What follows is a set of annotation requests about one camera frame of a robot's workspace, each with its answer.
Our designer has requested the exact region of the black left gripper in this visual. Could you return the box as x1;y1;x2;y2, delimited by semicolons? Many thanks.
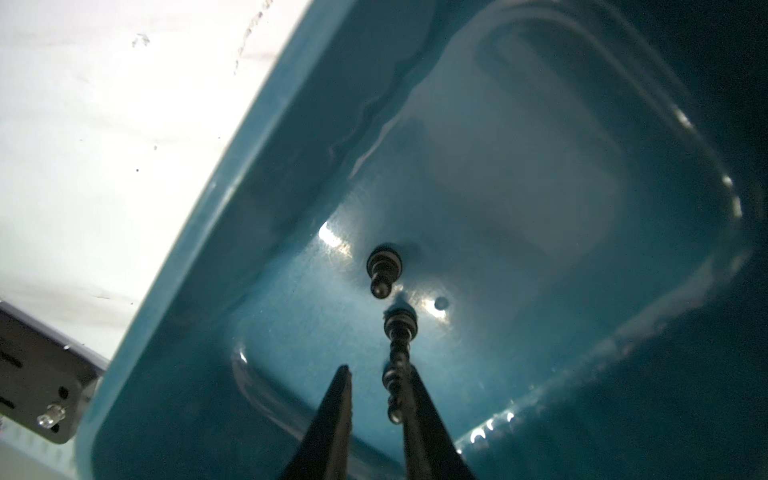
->
1;301;108;445

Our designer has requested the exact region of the teal plastic tray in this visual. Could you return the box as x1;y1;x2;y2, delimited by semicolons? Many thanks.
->
75;1;767;479

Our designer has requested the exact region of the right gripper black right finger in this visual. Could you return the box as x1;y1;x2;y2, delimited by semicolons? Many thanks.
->
400;366;475;479

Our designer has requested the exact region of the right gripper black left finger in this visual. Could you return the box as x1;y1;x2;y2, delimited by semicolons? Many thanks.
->
279;365;352;480

